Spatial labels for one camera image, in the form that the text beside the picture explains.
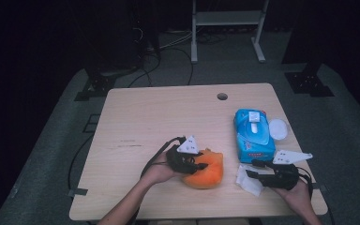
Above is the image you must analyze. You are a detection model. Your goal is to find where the orange plush toy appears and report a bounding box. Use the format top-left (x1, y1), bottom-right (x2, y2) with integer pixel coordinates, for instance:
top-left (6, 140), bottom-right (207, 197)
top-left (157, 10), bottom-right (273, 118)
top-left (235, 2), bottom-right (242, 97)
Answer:
top-left (181, 148), bottom-right (225, 190)

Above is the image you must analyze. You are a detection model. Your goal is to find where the black stand base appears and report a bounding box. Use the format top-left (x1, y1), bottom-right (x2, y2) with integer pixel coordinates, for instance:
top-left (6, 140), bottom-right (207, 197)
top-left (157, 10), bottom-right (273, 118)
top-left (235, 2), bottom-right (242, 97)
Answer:
top-left (284, 60), bottom-right (336, 98)
top-left (74, 67), bottom-right (117, 102)

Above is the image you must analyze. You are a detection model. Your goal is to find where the person's left hand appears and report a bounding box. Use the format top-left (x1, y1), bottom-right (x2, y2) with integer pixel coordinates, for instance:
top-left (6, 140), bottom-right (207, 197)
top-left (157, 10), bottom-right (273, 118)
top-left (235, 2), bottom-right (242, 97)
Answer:
top-left (140, 151), bottom-right (183, 186)

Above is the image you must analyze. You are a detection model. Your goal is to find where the person's right hand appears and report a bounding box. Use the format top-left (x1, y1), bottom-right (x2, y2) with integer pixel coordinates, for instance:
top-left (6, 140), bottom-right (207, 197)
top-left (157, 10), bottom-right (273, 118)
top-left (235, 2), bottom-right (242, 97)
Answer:
top-left (271, 179), bottom-right (314, 218)

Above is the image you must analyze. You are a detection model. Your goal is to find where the black floor cable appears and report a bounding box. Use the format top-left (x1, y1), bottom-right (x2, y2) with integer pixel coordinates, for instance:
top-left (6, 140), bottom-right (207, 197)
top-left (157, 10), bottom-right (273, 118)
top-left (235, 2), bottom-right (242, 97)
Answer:
top-left (168, 46), bottom-right (195, 86)
top-left (67, 134), bottom-right (95, 191)
top-left (127, 51), bottom-right (162, 88)

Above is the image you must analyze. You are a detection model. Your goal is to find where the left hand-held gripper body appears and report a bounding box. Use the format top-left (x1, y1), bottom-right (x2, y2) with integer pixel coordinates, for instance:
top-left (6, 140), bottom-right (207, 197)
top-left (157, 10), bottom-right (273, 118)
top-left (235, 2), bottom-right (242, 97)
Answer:
top-left (165, 135), bottom-right (202, 175)

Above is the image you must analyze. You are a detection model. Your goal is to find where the right hand-held gripper cable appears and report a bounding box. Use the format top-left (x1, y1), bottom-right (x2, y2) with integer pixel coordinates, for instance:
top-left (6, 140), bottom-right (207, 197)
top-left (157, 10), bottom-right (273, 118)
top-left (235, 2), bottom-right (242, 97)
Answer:
top-left (294, 166), bottom-right (314, 200)

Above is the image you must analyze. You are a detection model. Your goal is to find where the white wet wipe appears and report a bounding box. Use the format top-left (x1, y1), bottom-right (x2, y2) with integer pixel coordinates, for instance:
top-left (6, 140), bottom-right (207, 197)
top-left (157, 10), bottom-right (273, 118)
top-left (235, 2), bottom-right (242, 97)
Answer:
top-left (234, 163), bottom-right (265, 198)

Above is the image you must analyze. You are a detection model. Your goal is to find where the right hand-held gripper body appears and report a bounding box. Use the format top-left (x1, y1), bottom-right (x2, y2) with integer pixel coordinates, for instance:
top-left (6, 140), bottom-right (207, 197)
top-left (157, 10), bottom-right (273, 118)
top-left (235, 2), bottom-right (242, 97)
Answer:
top-left (262, 149), bottom-right (314, 192)

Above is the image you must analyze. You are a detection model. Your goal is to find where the white metal stand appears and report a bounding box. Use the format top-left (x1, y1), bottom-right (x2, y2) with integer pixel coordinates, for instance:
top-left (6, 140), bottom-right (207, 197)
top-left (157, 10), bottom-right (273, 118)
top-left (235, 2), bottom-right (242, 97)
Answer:
top-left (190, 0), bottom-right (270, 65)

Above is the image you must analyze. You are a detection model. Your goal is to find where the blue wet wipe pack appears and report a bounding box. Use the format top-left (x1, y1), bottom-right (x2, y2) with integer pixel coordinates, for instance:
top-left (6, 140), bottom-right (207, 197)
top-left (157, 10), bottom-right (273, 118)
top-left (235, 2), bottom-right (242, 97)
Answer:
top-left (233, 108), bottom-right (277, 164)

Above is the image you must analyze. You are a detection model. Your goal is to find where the white floor cable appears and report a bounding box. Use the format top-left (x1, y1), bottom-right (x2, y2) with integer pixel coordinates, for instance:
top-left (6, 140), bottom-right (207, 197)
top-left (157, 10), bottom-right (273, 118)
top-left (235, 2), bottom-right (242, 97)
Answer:
top-left (159, 31), bottom-right (193, 51)

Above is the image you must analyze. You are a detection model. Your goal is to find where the white round lid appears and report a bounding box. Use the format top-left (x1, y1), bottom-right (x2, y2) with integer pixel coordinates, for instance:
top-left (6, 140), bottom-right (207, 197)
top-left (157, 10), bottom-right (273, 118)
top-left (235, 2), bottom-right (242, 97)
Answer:
top-left (268, 117), bottom-right (289, 141)

